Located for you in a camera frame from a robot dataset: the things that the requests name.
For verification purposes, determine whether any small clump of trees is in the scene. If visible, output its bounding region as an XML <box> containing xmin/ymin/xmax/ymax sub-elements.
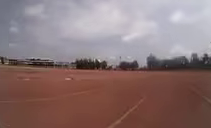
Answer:
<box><xmin>118</xmin><ymin>59</ymin><xmax>140</xmax><ymax>71</ymax></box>

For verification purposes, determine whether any pale flat-roofed building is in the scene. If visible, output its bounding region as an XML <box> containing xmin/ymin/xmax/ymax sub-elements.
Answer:
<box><xmin>7</xmin><ymin>56</ymin><xmax>56</xmax><ymax>67</ymax></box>

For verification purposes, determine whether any dense row of trees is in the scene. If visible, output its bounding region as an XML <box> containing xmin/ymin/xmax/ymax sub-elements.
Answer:
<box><xmin>74</xmin><ymin>57</ymin><xmax>109</xmax><ymax>71</ymax></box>

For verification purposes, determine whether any long belt of trees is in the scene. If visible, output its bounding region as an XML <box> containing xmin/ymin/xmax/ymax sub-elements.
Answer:
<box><xmin>145</xmin><ymin>47</ymin><xmax>211</xmax><ymax>71</ymax></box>

